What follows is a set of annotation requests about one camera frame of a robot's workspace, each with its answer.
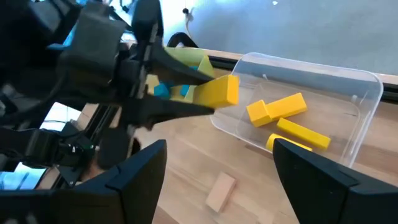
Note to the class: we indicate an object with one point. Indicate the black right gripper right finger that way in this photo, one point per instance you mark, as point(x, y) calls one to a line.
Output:
point(317, 189)

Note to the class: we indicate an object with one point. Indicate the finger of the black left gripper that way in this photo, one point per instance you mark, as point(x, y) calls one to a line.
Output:
point(161, 110)
point(168, 70)

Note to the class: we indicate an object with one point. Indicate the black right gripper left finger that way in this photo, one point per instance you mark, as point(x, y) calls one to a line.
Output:
point(136, 186)

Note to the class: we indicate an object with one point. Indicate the blue cube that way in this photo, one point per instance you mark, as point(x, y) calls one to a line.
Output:
point(161, 91)
point(184, 90)

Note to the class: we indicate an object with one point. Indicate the blue rectangular block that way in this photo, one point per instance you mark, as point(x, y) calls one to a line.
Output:
point(194, 68)

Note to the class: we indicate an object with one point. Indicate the thick yellow block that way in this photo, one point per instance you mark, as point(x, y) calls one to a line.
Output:
point(217, 93)

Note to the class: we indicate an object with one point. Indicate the long yellow block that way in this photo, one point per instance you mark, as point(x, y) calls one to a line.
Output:
point(287, 106)
point(303, 133)

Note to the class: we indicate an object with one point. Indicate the yellow cylinder block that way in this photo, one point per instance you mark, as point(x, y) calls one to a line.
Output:
point(270, 143)

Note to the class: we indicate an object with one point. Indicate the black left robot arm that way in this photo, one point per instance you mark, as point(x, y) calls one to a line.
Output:
point(18, 31)

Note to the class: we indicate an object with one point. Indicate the yellow translucent plastic bin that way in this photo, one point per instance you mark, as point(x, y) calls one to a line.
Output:
point(186, 56)

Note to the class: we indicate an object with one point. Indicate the natural wood rectangular block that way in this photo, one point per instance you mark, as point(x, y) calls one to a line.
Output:
point(220, 192)

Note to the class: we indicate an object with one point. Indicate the clear plastic bin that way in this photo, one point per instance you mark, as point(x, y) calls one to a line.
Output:
point(342, 93)

